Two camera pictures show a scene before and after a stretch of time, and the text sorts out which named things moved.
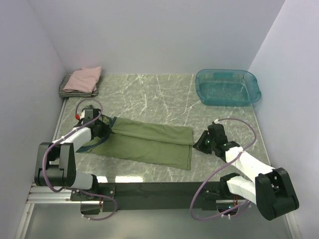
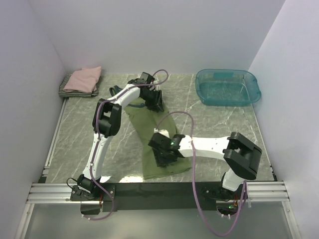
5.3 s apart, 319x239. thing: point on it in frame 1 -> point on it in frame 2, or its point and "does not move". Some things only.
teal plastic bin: (228, 87) does not move
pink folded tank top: (83, 80) does not move
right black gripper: (199, 144) -> (159, 160)
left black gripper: (105, 129) -> (156, 103)
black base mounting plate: (148, 196) does not move
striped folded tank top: (66, 93) does not move
